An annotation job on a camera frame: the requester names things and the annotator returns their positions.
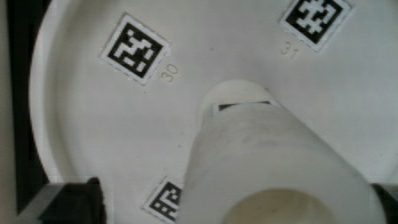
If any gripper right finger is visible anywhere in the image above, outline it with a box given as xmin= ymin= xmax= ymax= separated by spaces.
xmin=371 ymin=183 xmax=398 ymax=224

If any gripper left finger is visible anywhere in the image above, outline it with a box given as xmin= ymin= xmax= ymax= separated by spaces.
xmin=15 ymin=177 xmax=104 ymax=224

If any white cylindrical table leg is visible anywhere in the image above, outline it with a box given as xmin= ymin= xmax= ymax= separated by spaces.
xmin=175 ymin=80 xmax=387 ymax=224

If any white round table top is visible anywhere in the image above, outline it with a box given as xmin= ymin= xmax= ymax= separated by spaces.
xmin=29 ymin=0 xmax=398 ymax=224

